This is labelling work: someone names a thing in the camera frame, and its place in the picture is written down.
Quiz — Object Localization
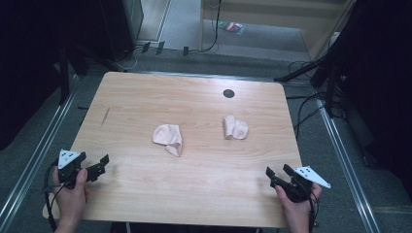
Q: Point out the person's right hand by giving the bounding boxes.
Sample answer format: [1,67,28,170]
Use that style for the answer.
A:
[274,183,324,227]

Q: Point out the black curtain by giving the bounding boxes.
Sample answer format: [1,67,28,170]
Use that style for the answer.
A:
[0,0,105,151]
[333,0,412,198]

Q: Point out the colourful packet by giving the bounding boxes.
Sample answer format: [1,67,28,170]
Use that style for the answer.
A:
[218,20,245,36]

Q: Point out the black metal stand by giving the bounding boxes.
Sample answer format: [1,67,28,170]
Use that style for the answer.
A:
[273,48,344,119]
[57,43,90,107]

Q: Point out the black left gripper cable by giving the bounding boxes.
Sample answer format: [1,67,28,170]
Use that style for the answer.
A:
[43,160,71,233]

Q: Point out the black floor cable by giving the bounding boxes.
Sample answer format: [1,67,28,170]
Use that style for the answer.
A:
[286,59,329,141]

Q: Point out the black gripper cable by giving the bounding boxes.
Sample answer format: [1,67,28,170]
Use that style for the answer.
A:
[307,189,321,233]
[43,160,71,233]

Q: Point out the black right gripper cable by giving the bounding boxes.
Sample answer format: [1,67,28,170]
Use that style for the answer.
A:
[307,189,321,233]

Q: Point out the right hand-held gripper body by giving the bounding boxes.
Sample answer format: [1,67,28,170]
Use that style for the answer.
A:
[282,165,332,204]

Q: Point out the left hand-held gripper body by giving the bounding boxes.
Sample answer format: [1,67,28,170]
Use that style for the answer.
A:
[57,149,88,189]

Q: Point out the white floor cable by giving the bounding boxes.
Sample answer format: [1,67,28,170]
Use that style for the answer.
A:
[115,45,145,73]

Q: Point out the person's left hand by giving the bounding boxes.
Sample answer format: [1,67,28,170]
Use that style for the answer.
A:
[51,167,89,225]

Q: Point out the black hanging cable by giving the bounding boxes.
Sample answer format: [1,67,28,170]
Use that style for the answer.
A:
[200,0,223,53]

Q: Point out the silver floor rail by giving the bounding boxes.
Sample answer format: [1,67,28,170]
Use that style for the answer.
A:
[0,73,81,229]
[314,96,382,233]

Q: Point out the light wooden cabinet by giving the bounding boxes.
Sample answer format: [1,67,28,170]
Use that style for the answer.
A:
[198,0,358,62]

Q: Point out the dark cabinet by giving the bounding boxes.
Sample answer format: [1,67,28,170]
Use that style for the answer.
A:
[98,0,145,62]

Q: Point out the pink sock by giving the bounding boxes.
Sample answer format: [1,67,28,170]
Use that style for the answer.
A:
[152,123,184,158]
[222,115,250,141]

